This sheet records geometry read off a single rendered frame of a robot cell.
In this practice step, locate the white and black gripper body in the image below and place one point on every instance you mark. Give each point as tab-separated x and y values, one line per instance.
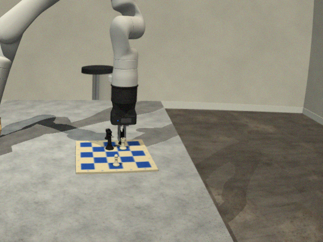
124	96

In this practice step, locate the black chess king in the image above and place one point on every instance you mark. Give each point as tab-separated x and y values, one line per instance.
109	143

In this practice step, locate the white pawn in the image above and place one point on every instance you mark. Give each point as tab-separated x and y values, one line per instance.
116	164

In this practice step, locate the white rook chess piece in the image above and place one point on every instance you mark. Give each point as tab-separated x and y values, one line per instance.
123	140

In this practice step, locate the blue and cream chessboard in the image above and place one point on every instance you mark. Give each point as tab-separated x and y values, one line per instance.
93	158

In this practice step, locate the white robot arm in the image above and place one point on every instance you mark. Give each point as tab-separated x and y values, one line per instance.
131	25

